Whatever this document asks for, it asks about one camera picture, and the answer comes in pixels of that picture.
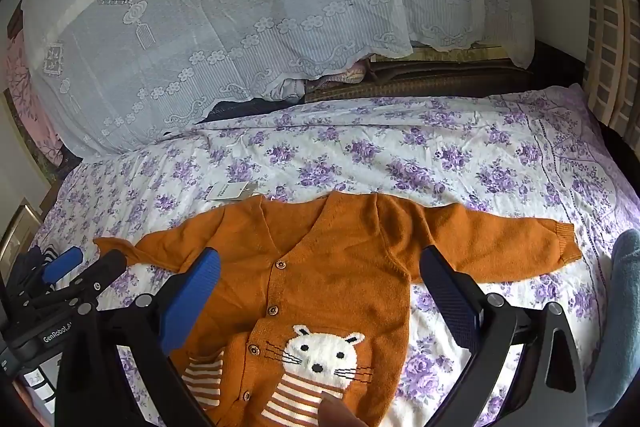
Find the dark brown wooden furniture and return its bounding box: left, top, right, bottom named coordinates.
left=305, top=47, right=586, bottom=102

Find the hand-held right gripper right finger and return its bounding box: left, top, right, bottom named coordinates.
left=420, top=245, right=589, bottom=427

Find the navy cloth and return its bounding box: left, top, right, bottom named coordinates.
left=10, top=247, right=56, bottom=288

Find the white lace cover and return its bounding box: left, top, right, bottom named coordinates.
left=22, top=0, right=536, bottom=158

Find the framed picture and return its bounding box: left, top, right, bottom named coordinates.
left=0, top=202, right=43, bottom=263

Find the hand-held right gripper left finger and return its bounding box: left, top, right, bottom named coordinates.
left=55, top=248, right=222, bottom=427

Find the orange knitted cat sweater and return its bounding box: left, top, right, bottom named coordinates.
left=92, top=192, right=583, bottom=427

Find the purple floral bed sheet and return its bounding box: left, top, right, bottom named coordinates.
left=37, top=82, right=640, bottom=427

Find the blue grey cloth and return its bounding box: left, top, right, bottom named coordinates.
left=587, top=229, right=640, bottom=423

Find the dark cloth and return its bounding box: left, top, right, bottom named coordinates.
left=192, top=97, right=301, bottom=125

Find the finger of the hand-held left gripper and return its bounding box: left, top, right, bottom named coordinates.
left=20, top=246, right=84, bottom=303
left=35, top=249, right=128, bottom=315

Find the pink printed wall hanging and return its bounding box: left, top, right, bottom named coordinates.
left=5, top=29, right=83, bottom=178

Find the white paper hang tag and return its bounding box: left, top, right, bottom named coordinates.
left=205, top=179, right=258, bottom=202

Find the person's right hand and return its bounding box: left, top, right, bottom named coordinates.
left=319, top=391, right=368, bottom=427

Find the pile of clothes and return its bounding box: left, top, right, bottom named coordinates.
left=265, top=59, right=373, bottom=102

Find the striped beige curtain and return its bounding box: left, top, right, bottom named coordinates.
left=575, top=0, right=640, bottom=142

